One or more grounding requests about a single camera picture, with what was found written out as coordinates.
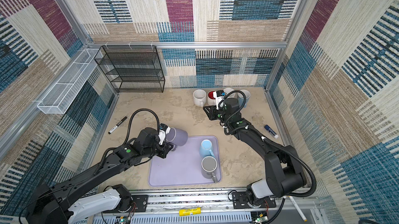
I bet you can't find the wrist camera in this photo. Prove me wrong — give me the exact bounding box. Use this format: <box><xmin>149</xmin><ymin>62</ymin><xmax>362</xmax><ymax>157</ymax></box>
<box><xmin>214</xmin><ymin>90</ymin><xmax>226</xmax><ymax>110</ymax></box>
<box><xmin>158</xmin><ymin>123</ymin><xmax>171</xmax><ymax>146</ymax></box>

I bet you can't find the white tall mug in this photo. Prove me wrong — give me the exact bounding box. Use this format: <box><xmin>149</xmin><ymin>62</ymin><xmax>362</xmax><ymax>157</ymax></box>
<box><xmin>223</xmin><ymin>87</ymin><xmax>237</xmax><ymax>98</ymax></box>

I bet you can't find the black marker pen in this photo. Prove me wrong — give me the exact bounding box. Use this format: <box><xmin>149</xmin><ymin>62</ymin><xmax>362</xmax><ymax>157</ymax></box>
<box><xmin>108</xmin><ymin>117</ymin><xmax>127</xmax><ymax>135</ymax></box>

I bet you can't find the yellow cylinder tube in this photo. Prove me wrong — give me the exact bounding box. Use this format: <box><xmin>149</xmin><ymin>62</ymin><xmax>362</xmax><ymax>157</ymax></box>
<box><xmin>179</xmin><ymin>207</ymin><xmax>201</xmax><ymax>217</ymax></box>

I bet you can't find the white yellow pen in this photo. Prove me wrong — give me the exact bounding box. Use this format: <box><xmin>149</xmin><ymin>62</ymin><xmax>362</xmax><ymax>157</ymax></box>
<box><xmin>288</xmin><ymin>196</ymin><xmax>308</xmax><ymax>222</ymax></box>

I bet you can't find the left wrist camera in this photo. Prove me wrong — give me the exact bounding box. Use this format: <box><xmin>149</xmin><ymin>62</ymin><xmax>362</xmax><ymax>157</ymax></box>
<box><xmin>158</xmin><ymin>123</ymin><xmax>171</xmax><ymax>146</ymax></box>

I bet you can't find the purple mug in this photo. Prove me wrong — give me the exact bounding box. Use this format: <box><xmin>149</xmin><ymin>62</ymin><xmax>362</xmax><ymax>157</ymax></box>
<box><xmin>166</xmin><ymin>127</ymin><xmax>189</xmax><ymax>151</ymax></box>

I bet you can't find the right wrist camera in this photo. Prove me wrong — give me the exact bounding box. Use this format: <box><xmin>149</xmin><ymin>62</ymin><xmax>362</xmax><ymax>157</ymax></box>
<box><xmin>214</xmin><ymin>90</ymin><xmax>226</xmax><ymax>110</ymax></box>

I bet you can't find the black wire shelf rack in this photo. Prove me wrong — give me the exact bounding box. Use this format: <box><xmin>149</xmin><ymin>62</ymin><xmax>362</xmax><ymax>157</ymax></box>
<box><xmin>94</xmin><ymin>45</ymin><xmax>165</xmax><ymax>93</ymax></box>

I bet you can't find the white slotted cable duct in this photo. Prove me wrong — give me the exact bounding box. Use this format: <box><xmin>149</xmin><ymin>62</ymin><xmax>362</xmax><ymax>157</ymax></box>
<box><xmin>93</xmin><ymin>211</ymin><xmax>252</xmax><ymax>224</ymax></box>

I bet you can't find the aluminium rail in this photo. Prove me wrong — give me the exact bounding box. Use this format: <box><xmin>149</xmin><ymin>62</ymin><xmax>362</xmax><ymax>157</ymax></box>
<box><xmin>93</xmin><ymin>187</ymin><xmax>319</xmax><ymax>212</ymax></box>

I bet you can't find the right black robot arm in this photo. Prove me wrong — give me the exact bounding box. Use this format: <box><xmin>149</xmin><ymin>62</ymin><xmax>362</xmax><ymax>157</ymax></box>
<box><xmin>203</xmin><ymin>90</ymin><xmax>317</xmax><ymax>207</ymax></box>

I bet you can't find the white wire mesh basket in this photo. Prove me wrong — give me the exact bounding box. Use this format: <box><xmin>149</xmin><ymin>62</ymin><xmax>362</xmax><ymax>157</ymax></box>
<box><xmin>37</xmin><ymin>48</ymin><xmax>98</xmax><ymax>114</ymax></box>

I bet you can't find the white round mug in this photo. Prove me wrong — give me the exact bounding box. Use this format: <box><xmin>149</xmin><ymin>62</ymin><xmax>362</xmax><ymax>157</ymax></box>
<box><xmin>207</xmin><ymin>91</ymin><xmax>216</xmax><ymax>106</ymax></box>

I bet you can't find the teal blue square mug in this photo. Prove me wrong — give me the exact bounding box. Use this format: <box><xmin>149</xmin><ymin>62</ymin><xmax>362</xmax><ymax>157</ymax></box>
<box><xmin>238</xmin><ymin>90</ymin><xmax>251</xmax><ymax>108</ymax></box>

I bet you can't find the grey mug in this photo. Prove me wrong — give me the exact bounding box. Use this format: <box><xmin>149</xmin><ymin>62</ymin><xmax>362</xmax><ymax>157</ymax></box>
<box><xmin>201</xmin><ymin>156</ymin><xmax>218</xmax><ymax>183</ymax></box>

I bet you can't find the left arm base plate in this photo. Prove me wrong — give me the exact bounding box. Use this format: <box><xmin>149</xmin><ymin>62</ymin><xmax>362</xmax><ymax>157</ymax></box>
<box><xmin>127</xmin><ymin>194</ymin><xmax>149</xmax><ymax>214</ymax></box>

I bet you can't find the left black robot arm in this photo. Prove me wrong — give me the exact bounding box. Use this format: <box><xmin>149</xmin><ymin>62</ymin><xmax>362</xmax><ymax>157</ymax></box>
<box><xmin>20</xmin><ymin>108</ymin><xmax>173</xmax><ymax>224</ymax></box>

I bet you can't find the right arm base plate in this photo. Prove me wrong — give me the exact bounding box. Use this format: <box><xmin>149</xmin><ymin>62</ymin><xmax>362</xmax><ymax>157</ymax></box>
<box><xmin>228</xmin><ymin>191</ymin><xmax>277</xmax><ymax>209</ymax></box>

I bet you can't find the blue white glue stick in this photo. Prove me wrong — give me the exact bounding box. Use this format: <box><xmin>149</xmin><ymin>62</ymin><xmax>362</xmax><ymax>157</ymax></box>
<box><xmin>265</xmin><ymin>125</ymin><xmax>279</xmax><ymax>139</ymax></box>

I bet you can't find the lavender plastic tray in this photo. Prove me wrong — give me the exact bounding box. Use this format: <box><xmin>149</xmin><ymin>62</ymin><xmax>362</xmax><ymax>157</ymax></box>
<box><xmin>148</xmin><ymin>135</ymin><xmax>220</xmax><ymax>187</ymax></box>

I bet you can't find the cream mug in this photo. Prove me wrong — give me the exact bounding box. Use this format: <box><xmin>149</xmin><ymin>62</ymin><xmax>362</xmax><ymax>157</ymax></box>
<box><xmin>193</xmin><ymin>89</ymin><xmax>207</xmax><ymax>108</ymax></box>

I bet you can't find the light blue mug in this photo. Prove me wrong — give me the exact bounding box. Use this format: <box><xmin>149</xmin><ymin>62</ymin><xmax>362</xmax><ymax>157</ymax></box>
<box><xmin>199</xmin><ymin>139</ymin><xmax>215</xmax><ymax>158</ymax></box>

